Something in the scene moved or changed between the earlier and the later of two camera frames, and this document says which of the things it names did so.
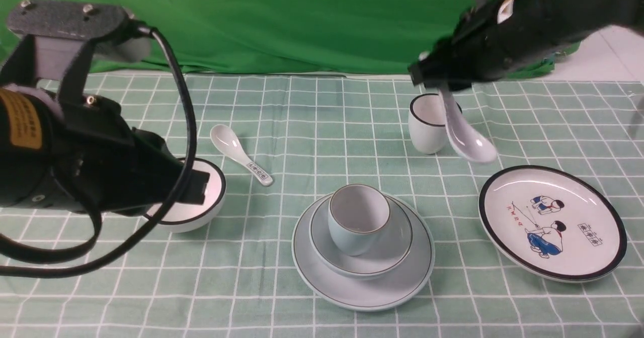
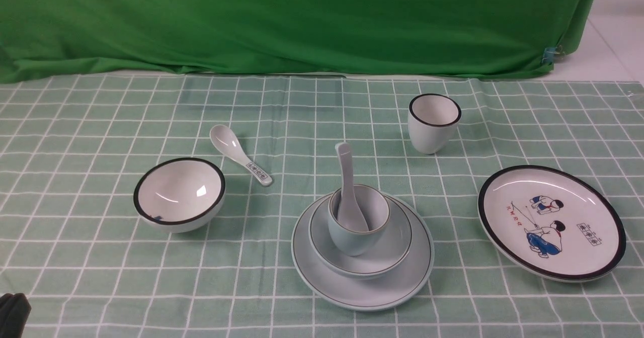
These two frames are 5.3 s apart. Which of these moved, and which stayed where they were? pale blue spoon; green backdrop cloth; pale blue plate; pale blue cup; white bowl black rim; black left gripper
Moved: black left gripper; pale blue spoon
Stayed: pale blue cup; white bowl black rim; pale blue plate; green backdrop cloth
